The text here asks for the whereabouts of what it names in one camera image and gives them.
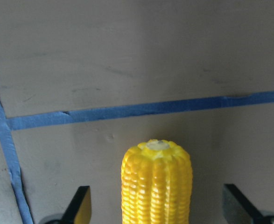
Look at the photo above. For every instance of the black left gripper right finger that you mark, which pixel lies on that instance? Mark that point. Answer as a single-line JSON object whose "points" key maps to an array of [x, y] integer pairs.
{"points": [[237, 209]]}

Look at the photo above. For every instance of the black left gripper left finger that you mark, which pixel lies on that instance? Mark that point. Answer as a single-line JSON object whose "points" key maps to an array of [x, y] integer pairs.
{"points": [[79, 209]]}

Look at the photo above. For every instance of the yellow corn cob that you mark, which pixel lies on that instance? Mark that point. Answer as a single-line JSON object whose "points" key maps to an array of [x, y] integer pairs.
{"points": [[156, 184]]}

